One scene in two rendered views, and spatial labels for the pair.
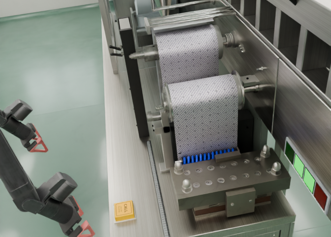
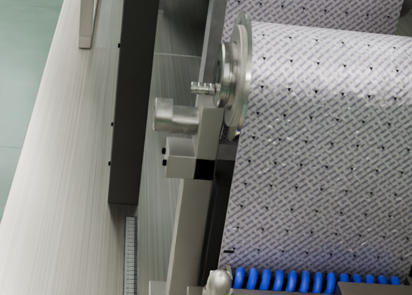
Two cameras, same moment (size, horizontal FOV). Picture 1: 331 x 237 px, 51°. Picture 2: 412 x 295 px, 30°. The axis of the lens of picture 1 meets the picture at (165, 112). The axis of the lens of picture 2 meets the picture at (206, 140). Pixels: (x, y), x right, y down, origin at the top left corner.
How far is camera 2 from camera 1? 0.45 m
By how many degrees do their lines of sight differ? 8
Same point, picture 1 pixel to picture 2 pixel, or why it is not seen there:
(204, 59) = not seen: outside the picture
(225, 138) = (382, 238)
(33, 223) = not seen: outside the picture
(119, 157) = (34, 240)
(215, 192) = not seen: outside the picture
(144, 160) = (105, 265)
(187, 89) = (308, 43)
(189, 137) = (273, 205)
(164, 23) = not seen: outside the picture
